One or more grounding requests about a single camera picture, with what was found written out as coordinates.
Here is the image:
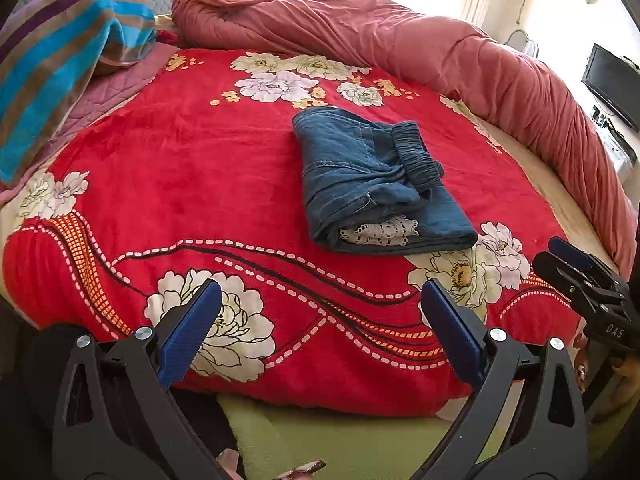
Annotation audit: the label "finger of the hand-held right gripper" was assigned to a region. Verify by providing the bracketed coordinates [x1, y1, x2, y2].
[548, 236, 608, 275]
[531, 251, 631, 317]

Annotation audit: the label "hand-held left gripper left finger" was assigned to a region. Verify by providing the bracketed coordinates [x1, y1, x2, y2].
[52, 279, 236, 480]

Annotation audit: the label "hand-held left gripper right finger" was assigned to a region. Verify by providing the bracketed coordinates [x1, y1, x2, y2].
[410, 277, 588, 480]

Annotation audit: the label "blue pants with lace hem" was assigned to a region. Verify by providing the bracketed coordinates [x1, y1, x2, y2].
[292, 106, 479, 254]

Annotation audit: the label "person's right hand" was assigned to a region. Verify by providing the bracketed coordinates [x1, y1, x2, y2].
[573, 332, 591, 392]

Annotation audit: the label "beige bed sheet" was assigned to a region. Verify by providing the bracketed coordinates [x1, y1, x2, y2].
[470, 120, 621, 271]

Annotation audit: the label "green sheet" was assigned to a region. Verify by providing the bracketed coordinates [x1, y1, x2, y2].
[215, 390, 621, 480]

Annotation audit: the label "red floral blanket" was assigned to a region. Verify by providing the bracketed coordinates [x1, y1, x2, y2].
[2, 47, 576, 418]

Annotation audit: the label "black monitor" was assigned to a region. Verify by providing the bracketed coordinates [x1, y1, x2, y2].
[581, 43, 640, 133]

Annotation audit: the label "pink quilted pad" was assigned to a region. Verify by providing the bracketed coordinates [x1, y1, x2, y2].
[0, 42, 176, 206]

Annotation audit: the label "red quilted comforter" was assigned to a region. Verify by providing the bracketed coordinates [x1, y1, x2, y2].
[171, 0, 633, 281]

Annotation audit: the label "striped towel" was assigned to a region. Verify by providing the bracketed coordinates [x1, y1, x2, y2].
[0, 0, 158, 183]

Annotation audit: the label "metal chair frame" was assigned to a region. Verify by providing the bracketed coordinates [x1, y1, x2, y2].
[507, 30, 539, 58]

